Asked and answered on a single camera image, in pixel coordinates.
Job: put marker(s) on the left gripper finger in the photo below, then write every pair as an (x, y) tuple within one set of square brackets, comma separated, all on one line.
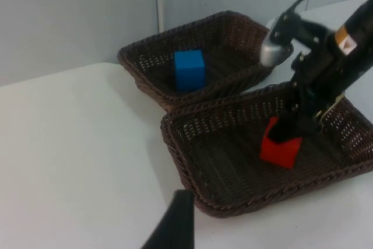
[(176, 225), (288, 123), (313, 123)]

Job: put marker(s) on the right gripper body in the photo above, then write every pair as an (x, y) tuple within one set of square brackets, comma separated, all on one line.
[(320, 74)]

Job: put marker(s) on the red cube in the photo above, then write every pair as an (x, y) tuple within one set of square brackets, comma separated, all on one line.
[(277, 152)]

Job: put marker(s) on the dark brown wicker basket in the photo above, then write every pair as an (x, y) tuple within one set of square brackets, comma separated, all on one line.
[(221, 167), (233, 36)]

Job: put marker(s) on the blue cube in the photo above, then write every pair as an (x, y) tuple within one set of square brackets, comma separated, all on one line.
[(189, 69)]

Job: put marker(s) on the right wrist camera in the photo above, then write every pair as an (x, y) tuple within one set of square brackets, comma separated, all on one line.
[(274, 52)]

